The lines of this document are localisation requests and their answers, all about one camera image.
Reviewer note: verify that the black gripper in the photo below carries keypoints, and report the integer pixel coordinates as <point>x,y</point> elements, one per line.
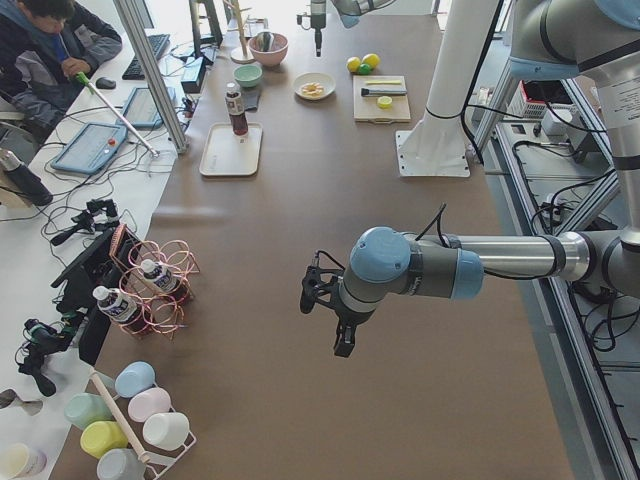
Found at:
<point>318,12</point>
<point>348,318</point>

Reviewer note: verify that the white round plate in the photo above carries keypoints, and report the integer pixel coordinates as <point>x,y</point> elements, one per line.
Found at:
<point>325,79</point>

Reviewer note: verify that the braided glazed donut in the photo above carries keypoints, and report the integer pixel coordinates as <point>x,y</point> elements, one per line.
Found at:
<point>312,89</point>

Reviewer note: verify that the cream serving tray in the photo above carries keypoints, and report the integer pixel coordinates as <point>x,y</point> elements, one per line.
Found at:
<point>227,154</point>

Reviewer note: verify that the yellow lemon lower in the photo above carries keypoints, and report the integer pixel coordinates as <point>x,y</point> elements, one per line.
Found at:
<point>353,64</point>

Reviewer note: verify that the yellow lemon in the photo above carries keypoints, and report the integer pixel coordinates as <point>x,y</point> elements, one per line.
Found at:
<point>372,60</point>
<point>353,64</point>

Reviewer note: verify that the pink bowl with ice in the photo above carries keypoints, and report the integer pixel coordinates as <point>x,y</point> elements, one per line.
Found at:
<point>272,58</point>

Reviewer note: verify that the green lime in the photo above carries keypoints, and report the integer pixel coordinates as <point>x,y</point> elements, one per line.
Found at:
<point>364,69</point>

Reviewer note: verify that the steel funnel scoop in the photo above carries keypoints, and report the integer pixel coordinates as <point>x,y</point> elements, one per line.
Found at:
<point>265,41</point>

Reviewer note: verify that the yellow lemon upper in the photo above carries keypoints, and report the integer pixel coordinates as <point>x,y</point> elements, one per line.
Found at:
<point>372,60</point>

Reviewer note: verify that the yellow plastic knife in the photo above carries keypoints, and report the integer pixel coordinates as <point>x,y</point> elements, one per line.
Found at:
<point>383,82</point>

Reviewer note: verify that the steel cylinder grinder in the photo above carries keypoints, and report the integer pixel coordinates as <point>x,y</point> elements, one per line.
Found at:
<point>371,92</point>

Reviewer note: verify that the green bowl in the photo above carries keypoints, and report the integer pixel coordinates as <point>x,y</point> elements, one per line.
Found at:
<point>248,76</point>

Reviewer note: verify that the wooden mug tree stand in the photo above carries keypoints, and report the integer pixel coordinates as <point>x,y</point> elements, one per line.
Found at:
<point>241,54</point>

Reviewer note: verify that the grey folded cloth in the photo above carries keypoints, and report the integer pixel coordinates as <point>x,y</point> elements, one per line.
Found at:
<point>251,98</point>

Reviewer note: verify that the wooden cutting board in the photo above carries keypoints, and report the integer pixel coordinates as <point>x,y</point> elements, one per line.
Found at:
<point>365,108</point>

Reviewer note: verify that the half lemon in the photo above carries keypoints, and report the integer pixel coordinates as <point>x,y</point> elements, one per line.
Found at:
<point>384,102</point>

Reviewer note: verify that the dark tea bottle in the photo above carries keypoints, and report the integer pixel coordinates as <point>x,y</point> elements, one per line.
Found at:
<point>236,109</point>

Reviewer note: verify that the blue teach pendant far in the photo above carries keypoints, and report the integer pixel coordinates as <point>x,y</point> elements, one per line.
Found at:
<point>140,109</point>

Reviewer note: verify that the blue teach pendant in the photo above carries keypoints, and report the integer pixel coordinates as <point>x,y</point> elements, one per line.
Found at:
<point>91,149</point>
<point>140,109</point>

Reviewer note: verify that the white cup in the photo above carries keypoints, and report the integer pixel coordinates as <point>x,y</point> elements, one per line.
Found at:
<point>167,431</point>

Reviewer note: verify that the pink cup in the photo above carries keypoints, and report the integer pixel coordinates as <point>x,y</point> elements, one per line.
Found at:
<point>149,402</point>

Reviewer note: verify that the bottle in rack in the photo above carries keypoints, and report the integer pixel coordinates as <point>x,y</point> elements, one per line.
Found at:
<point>161,277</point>
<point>122,308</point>

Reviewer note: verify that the blue cup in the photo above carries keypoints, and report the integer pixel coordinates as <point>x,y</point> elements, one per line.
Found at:
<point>134,379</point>

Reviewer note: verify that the black computer mouse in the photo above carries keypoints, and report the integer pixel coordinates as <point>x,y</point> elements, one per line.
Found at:
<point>104,83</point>

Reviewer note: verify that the blue teach pendant near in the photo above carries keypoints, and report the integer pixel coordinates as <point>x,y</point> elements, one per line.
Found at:
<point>91,149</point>

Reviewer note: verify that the grey cup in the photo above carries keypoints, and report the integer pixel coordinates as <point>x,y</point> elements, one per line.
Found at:
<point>120,464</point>

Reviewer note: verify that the yellow cup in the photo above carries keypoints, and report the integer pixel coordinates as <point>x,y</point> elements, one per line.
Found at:
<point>102,436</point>

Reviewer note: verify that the green cup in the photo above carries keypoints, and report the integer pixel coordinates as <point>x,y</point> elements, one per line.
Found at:
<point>84,409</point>

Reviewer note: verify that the seated person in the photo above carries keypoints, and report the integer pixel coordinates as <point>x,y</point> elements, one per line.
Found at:
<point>44,46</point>

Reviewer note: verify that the black thermos bottle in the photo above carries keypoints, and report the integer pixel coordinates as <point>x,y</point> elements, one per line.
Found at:
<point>29,185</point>

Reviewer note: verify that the aluminium frame post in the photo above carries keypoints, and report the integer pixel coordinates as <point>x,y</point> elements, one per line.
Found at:
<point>132,23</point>

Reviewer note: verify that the copper wire bottle rack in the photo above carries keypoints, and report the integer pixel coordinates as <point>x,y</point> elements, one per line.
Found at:
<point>164,315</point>

